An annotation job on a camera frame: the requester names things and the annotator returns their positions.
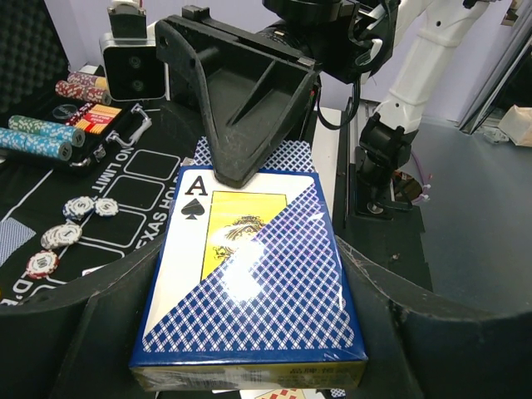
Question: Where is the clear round button in case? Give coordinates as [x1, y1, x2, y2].
[52, 104, 79, 121]

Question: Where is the black poker chip case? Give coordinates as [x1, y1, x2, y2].
[1, 1, 150, 175]

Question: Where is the black poker table mat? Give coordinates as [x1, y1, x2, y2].
[1, 103, 204, 306]

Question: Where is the red chip row in case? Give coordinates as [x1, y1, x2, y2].
[55, 81, 112, 106]

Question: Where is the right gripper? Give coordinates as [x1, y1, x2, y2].
[155, 1, 399, 187]

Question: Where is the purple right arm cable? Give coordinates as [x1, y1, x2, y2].
[409, 160, 433, 204]

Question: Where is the red orange card deck box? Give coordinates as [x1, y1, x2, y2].
[66, 103, 121, 135]

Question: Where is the blue chip row left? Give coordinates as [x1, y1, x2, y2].
[1, 128, 72, 161]

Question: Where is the ten of diamonds card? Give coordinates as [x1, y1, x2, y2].
[254, 388, 325, 399]

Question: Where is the blue white chip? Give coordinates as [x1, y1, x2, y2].
[62, 196, 95, 220]

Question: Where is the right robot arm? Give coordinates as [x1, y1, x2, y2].
[165, 1, 489, 210]

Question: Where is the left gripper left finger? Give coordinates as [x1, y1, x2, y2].
[1, 239, 163, 398]

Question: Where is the grey white chip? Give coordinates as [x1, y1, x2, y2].
[41, 224, 82, 250]
[94, 198, 120, 218]

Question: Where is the blue playing card deck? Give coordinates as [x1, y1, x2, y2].
[128, 165, 370, 392]

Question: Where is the red white chip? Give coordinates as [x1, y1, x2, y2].
[26, 250, 59, 279]

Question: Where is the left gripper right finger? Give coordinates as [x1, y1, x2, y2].
[337, 239, 531, 398]

